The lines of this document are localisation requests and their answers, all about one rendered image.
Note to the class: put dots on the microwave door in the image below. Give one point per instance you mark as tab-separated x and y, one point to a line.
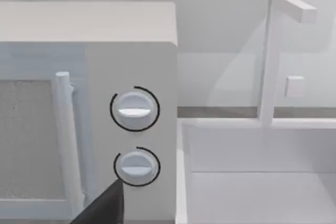
31	129

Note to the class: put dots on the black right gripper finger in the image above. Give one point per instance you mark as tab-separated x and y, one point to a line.
107	204

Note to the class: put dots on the tall white tap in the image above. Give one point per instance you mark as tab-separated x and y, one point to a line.
273	58

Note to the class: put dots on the pale microwave oven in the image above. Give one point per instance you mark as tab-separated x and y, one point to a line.
136	51

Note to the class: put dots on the white microwave knob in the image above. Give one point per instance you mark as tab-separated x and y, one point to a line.
136	167
134	108

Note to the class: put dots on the white sink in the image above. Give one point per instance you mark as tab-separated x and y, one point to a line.
257	171

